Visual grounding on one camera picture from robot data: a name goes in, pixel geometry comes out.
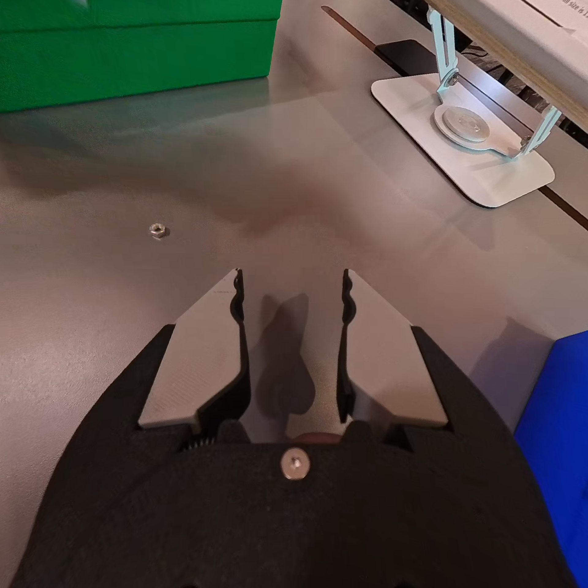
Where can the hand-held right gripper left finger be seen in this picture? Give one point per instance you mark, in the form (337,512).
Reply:
(197,358)

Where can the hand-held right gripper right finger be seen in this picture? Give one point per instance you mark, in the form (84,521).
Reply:
(390,358)

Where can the silver hex nut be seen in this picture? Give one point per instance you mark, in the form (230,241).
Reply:
(157,230)

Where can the blue plastic bin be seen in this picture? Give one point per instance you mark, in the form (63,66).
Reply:
(560,436)

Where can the green plastic bin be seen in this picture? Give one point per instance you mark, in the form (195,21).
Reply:
(138,59)

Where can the printed instruction sheet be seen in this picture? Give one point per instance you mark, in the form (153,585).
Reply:
(574,11)

